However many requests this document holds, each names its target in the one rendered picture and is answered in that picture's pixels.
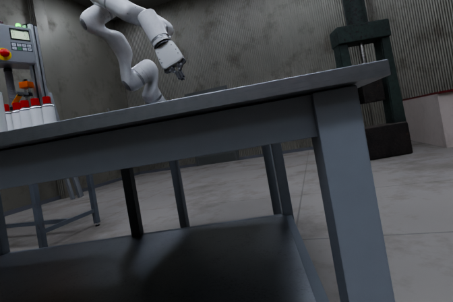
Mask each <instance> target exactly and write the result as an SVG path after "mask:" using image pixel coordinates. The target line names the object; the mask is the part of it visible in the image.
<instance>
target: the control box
mask: <svg viewBox="0 0 453 302"><path fill-rule="evenodd" d="M9 28H16V29H21V30H29V34H30V41H24V40H13V39H11V38H10V33H9ZM10 42H17V43H24V44H31V45H32V50H33V52H28V51H14V50H12V49H11V43H10ZM1 49H7V50H8V51H9V52H10V55H9V56H8V57H3V56H1V55H0V68H12V69H30V68H29V66H34V65H36V58H35V54H34V46H33V42H32V34H31V29H29V28H23V27H17V26H9V25H4V24H0V50H1Z"/></svg>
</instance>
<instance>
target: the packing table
mask: <svg viewBox="0 0 453 302"><path fill-rule="evenodd" d="M86 180H87V185H88V193H89V197H90V205H91V210H89V211H87V212H84V213H81V214H78V215H77V216H74V217H71V218H62V219H54V220H44V219H43V215H42V207H41V203H40V195H39V190H38V184H37V183H36V184H31V185H29V190H30V197H31V202H32V209H33V214H34V222H20V223H13V224H6V228H14V227H28V226H35V227H36V234H37V239H38V246H39V248H41V247H48V243H47V236H46V233H47V232H49V231H52V230H54V229H57V228H59V227H62V226H64V225H66V224H69V223H71V222H73V221H75V220H78V219H80V218H83V217H85V216H87V215H89V214H92V217H93V221H94V224H95V223H96V224H97V225H95V226H96V227H97V226H99V224H98V223H99V222H100V216H99V212H98V204H97V200H96V192H95V188H94V180H93V176H92V175H86ZM45 224H54V225H52V226H49V227H47V228H45V227H44V225H45Z"/></svg>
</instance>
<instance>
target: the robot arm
mask: <svg viewBox="0 0 453 302"><path fill-rule="evenodd" d="M91 2H93V4H94V5H93V6H91V7H89V8H88V9H86V10H85V11H83V12H82V14H81V16H80V24H81V25H82V27H83V28H84V30H86V31H87V32H89V33H91V34H94V35H96V36H99V37H101V38H103V39H104V40H105V41H106V42H107V43H108V45H109V46H110V48H111V49H112V51H113V52H114V54H115V55H116V57H117V59H118V62H119V68H120V74H121V81H122V83H123V85H124V86H125V88H126V89H127V90H129V91H132V92H133V91H136V90H139V89H140V88H141V87H142V86H143V85H144V84H145V86H144V90H143V92H142V98H143V99H144V102H145V103H146V104H152V103H155V102H162V101H166V100H165V98H164V96H163V95H162V93H161V92H160V90H159V88H158V68H157V66H156V64H155V63H154V62H153V61H151V60H149V59H144V60H143V61H140V62H139V63H138V64H137V65H135V66H134V67H132V68H131V61H132V57H133V53H132V49H131V47H130V45H129V43H128V41H127V39H126V37H125V36H124V35H123V34H122V33H120V32H119V31H116V30H110V29H108V28H106V27H105V24H106V23H107V22H109V21H110V20H112V19H113V18H115V17H116V16H117V17H118V18H121V19H122V20H124V21H126V22H128V23H130V24H135V25H137V26H141V27H142V28H143V29H144V32H145V33H146V35H147V37H148V39H149V40H150V42H151V44H152V46H153V47H154V49H155V52H156V56H157V57H158V60H159V62H160V64H161V66H162V68H163V69H164V72H165V73H166V74H168V73H175V74H176V76H177V77H178V79H179V80H181V81H183V80H185V78H184V77H185V75H184V73H183V72H182V67H183V65H184V64H185V63H186V60H185V59H184V57H183V55H182V53H181V51H180V50H179V49H178V47H177V45H176V44H175V43H174V42H173V41H171V36H172V35H173V32H174V29H173V26H172V25H171V23H170V22H168V21H167V20H165V19H164V18H162V17H160V16H159V15H157V14H156V12H155V11H154V10H153V9H145V8H143V7H140V6H138V5H136V4H134V3H132V2H130V1H128V0H91ZM175 67H177V68H178V71H177V70H176V69H175Z"/></svg>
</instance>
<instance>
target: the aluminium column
mask: <svg viewBox="0 0 453 302"><path fill-rule="evenodd" d="M22 27H23V28H29V29H31V34H32V42H33V46H34V54H35V58H36V65H34V66H29V68H30V75H31V80H32V82H33V84H34V88H33V92H34V97H35V98H39V102H40V106H42V105H43V102H42V97H43V96H49V95H48V90H47V83H46V78H45V74H44V66H43V62H42V54H41V49H40V42H39V37H38V30H37V26H35V25H34V24H31V23H28V24H23V25H22Z"/></svg>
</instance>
